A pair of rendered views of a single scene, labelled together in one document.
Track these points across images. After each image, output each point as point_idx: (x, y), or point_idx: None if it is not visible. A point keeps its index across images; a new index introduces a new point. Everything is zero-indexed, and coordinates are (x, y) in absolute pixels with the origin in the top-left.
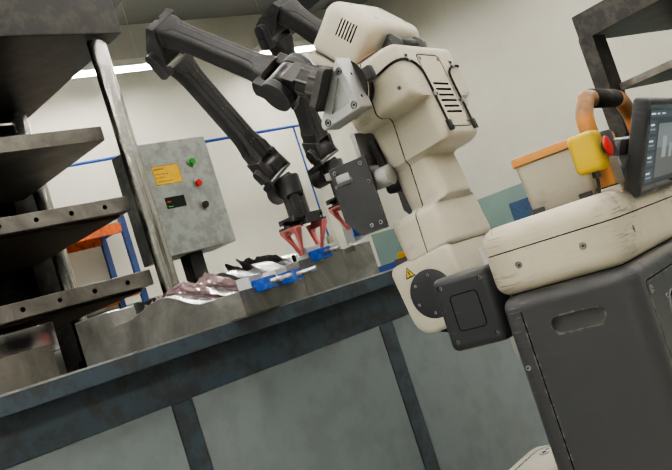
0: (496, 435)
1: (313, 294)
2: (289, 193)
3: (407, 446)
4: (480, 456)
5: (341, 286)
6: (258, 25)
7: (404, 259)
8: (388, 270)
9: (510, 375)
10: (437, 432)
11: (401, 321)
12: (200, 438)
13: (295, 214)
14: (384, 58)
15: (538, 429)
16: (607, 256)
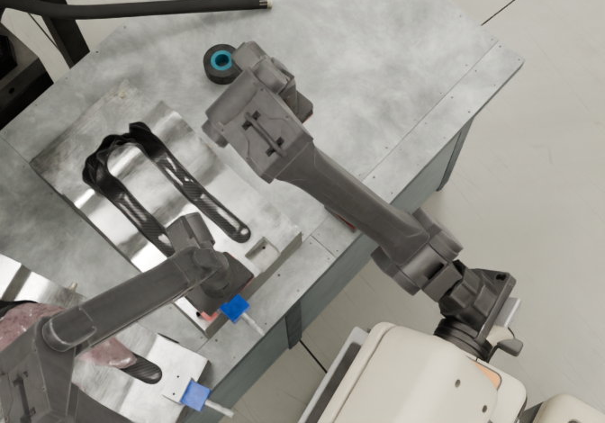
0: (366, 247)
1: (219, 382)
2: (210, 290)
3: (275, 335)
4: (343, 274)
5: (253, 346)
6: (212, 135)
7: (338, 218)
8: (314, 281)
9: (407, 193)
10: (309, 301)
11: None
12: None
13: (212, 297)
14: None
15: (410, 204)
16: None
